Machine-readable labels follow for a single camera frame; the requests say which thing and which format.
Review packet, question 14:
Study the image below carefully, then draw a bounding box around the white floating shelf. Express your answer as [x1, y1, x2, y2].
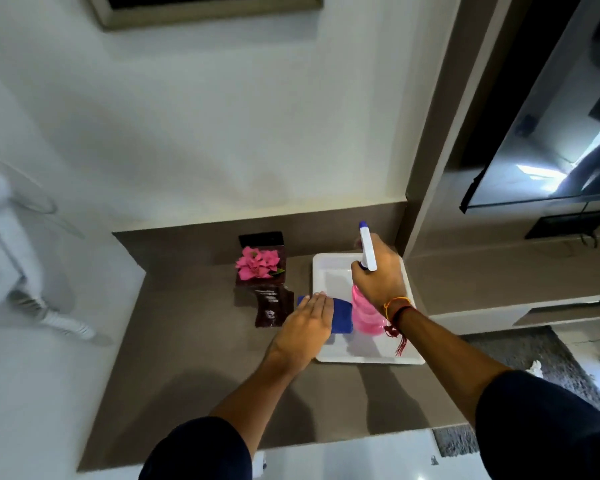
[429, 294, 600, 336]

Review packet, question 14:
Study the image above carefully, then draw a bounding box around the dark navy shirt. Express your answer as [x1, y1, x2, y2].
[138, 370, 600, 480]

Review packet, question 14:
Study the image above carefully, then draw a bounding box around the white pedestal fan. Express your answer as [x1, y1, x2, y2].
[0, 154, 99, 341]

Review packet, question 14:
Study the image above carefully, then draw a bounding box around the person's right hand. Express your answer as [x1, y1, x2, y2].
[350, 233, 412, 319]

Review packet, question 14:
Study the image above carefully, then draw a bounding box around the blue cleaning cloth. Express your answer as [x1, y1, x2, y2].
[296, 295, 355, 335]

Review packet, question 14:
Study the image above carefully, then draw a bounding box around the person's left hand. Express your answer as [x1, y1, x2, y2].
[266, 292, 336, 377]

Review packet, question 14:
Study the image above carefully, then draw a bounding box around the pink artificial flower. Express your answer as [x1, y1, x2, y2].
[234, 246, 286, 282]

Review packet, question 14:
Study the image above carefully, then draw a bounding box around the person's left forearm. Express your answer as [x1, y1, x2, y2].
[209, 345, 302, 459]

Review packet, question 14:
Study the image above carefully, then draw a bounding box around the small black box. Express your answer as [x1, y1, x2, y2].
[238, 231, 285, 249]

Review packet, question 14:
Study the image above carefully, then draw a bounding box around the white square tray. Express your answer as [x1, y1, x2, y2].
[311, 252, 426, 366]

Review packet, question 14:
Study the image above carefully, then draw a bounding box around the grey rug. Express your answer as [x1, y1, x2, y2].
[432, 325, 600, 458]

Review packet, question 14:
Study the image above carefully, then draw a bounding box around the framed wall picture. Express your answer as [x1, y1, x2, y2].
[84, 0, 325, 31]

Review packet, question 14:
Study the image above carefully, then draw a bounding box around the orange and red thread bracelet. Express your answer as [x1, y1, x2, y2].
[382, 296, 414, 357]

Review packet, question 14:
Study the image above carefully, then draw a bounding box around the black flat television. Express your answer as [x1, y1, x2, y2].
[458, 0, 600, 215]

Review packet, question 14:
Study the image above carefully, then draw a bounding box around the dark brown glossy vase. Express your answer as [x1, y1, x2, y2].
[234, 245, 295, 329]

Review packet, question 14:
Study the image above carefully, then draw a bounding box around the person's right forearm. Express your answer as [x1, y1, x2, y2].
[394, 306, 512, 426]

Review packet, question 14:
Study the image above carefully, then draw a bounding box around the pink spray bottle white nozzle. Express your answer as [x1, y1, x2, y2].
[351, 221, 389, 337]

